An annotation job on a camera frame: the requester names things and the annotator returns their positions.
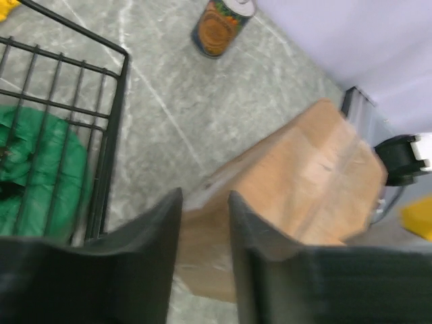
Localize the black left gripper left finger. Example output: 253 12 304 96
1 188 183 323

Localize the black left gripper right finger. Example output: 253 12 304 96
228 191 431 323

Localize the brown cardboard express box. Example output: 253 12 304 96
176 99 387 302

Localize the yellow utility knife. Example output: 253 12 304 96
400 195 431 241

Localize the green wrapped round package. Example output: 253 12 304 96
1 106 92 241

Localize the orange label tin can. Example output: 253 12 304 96
191 0 257 59

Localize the yellow chips bag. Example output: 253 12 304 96
0 0 21 22

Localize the aluminium rail frame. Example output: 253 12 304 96
341 87 376 146

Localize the black wire rack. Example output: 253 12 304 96
1 1 130 244

